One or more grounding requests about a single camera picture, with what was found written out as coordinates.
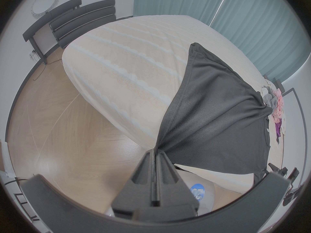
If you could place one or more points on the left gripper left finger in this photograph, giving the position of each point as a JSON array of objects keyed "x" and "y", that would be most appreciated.
[{"x": 139, "y": 186}]

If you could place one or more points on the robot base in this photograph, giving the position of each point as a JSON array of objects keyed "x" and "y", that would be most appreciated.
[{"x": 194, "y": 176}]

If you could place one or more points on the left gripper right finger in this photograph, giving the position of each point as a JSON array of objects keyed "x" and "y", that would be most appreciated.
[{"x": 172, "y": 190}]

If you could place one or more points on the black T-shirt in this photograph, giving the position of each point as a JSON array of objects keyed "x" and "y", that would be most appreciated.
[{"x": 213, "y": 120}]

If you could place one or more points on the pile of clothes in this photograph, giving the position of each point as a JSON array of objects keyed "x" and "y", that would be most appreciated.
[{"x": 277, "y": 105}]

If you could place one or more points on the bed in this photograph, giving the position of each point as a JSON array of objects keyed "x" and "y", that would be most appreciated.
[{"x": 121, "y": 69}]

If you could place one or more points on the grey bedside table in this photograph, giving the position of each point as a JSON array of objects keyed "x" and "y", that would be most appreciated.
[{"x": 277, "y": 82}]

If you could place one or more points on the blue-green curtain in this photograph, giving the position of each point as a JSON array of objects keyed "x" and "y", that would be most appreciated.
[
  {"x": 175, "y": 1},
  {"x": 267, "y": 28}
]

